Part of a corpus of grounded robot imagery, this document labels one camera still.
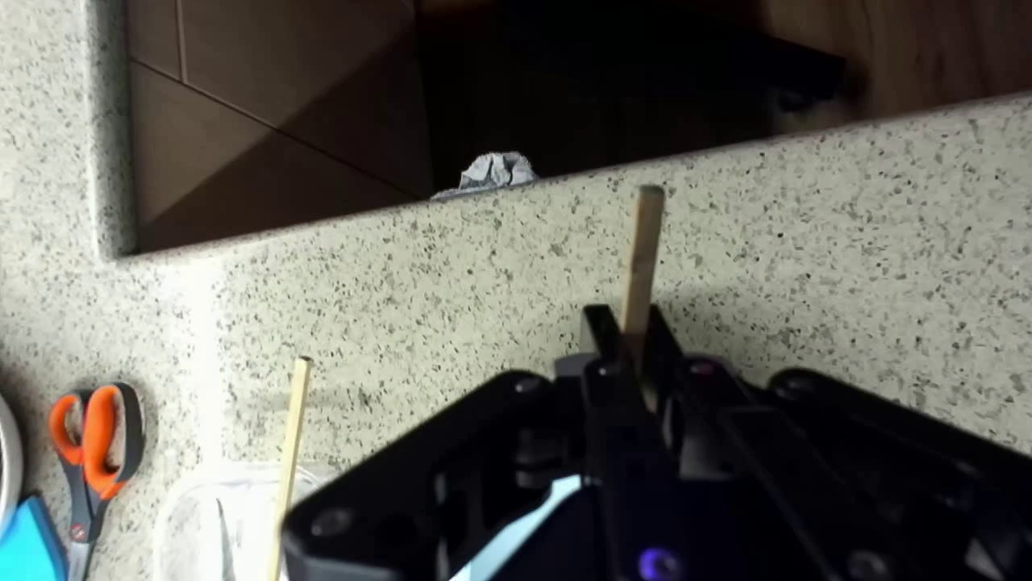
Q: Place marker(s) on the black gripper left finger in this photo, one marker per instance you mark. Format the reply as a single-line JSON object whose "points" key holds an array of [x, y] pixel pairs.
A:
{"points": [[631, 464]]}

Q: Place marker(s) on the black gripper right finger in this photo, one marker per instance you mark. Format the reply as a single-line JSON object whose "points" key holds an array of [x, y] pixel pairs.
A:
{"points": [[695, 392]]}

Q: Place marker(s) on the light blue front bowl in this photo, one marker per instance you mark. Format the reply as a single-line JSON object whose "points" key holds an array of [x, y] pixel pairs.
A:
{"points": [[517, 534]]}

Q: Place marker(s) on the wooden chopstick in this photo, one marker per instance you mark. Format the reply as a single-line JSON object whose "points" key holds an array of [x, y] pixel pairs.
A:
{"points": [[287, 457], [647, 233]]}

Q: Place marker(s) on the clear glass container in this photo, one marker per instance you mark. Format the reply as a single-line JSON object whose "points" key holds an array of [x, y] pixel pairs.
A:
{"points": [[220, 527]]}

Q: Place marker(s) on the orange handled scissors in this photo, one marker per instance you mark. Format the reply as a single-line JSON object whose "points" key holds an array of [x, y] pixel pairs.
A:
{"points": [[97, 439]]}

